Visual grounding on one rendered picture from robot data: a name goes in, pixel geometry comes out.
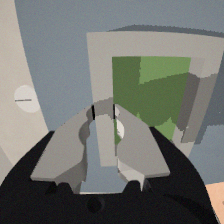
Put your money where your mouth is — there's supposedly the grey picture frame with green panel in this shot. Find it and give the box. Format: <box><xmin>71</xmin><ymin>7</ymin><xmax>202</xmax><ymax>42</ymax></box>
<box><xmin>86</xmin><ymin>31</ymin><xmax>224</xmax><ymax>166</ymax></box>

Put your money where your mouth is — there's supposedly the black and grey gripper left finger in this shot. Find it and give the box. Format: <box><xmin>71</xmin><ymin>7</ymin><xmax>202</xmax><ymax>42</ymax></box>
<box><xmin>0</xmin><ymin>104</ymin><xmax>95</xmax><ymax>221</ymax></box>

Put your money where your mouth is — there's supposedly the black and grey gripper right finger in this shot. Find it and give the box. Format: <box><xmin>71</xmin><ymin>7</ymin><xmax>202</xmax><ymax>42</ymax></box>
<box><xmin>113</xmin><ymin>103</ymin><xmax>219</xmax><ymax>224</ymax></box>

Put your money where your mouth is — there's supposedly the grey flat board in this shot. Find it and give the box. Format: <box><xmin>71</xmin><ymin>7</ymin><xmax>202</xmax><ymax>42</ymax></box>
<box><xmin>14</xmin><ymin>0</ymin><xmax>224</xmax><ymax>193</ymax></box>

